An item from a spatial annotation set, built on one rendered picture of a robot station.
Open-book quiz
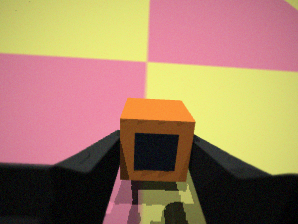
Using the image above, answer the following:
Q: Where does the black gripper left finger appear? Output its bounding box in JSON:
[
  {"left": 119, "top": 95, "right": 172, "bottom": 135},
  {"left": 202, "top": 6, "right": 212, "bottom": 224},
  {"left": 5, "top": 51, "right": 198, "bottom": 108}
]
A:
[{"left": 0, "top": 130, "right": 120, "bottom": 224}]

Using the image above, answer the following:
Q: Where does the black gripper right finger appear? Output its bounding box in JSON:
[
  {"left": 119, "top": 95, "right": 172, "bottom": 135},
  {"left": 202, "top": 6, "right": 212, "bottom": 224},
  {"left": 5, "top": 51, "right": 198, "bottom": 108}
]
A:
[{"left": 188, "top": 134, "right": 298, "bottom": 224}]

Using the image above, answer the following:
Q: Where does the orange block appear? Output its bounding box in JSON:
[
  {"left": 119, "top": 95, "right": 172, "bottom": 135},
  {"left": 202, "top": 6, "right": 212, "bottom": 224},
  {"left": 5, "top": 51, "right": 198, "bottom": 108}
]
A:
[{"left": 120, "top": 98, "right": 196, "bottom": 182}]

